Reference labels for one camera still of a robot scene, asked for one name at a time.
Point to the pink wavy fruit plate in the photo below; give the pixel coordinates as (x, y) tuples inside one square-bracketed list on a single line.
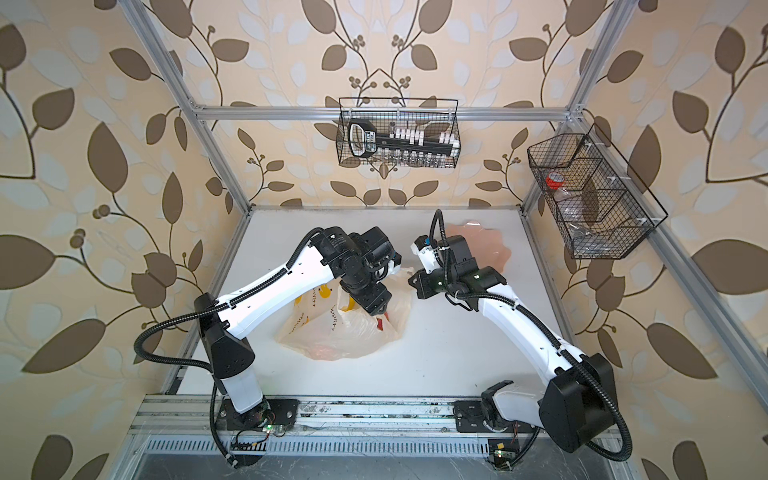
[(486, 245)]

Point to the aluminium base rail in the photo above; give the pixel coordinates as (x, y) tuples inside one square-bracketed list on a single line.
[(398, 416)]

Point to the clear bottle red cap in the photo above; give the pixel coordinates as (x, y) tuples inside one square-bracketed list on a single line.
[(576, 210)]

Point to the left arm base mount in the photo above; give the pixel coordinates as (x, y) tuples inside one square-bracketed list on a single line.
[(275, 411)]

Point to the black wire basket right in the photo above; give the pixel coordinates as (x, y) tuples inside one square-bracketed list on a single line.
[(601, 204)]

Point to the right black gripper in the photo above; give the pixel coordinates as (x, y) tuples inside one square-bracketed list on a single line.
[(421, 283)]

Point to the black white tool set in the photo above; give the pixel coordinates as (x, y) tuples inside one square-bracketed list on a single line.
[(365, 141)]

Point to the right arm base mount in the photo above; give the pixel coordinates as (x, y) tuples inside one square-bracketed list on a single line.
[(480, 416)]

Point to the banana print plastic bag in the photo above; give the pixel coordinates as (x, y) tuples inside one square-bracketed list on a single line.
[(327, 315)]

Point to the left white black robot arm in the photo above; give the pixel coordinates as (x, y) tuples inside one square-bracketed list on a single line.
[(226, 321)]

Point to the black wire basket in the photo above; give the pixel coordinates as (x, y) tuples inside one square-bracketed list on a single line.
[(601, 204), (432, 114)]

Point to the black wire basket centre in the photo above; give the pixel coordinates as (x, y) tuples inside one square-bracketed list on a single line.
[(432, 114)]

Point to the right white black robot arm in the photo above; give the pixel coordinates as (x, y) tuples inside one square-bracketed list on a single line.
[(579, 405)]

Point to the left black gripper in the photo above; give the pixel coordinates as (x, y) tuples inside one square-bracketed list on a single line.
[(376, 301)]

